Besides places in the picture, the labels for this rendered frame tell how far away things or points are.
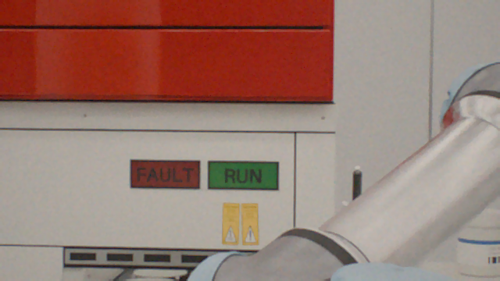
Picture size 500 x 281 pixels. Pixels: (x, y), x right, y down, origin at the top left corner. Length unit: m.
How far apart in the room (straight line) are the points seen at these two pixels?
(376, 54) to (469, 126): 2.11
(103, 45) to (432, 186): 0.82
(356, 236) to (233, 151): 0.80
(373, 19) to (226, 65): 1.57
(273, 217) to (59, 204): 0.36
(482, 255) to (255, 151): 0.40
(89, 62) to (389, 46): 1.63
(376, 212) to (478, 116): 0.19
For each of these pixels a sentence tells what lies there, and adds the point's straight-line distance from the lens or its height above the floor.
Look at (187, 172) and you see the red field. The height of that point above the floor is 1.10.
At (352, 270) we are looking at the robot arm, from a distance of 0.72.
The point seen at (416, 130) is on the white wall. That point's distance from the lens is 3.10.
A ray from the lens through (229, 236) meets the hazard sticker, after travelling 1.63.
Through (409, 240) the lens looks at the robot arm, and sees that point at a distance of 0.86.
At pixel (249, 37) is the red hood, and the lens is 1.56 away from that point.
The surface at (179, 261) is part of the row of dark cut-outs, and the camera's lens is 1.64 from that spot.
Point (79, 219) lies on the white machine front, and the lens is 1.67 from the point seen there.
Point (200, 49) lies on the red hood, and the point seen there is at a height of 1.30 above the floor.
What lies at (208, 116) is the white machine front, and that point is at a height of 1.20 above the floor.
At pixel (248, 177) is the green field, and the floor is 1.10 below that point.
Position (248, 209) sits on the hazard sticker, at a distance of 1.62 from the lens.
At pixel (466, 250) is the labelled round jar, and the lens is 1.51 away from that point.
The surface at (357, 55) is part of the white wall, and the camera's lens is 3.09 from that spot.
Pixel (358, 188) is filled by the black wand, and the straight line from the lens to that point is 1.24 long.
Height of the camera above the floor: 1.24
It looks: 3 degrees down
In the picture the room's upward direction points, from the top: straight up
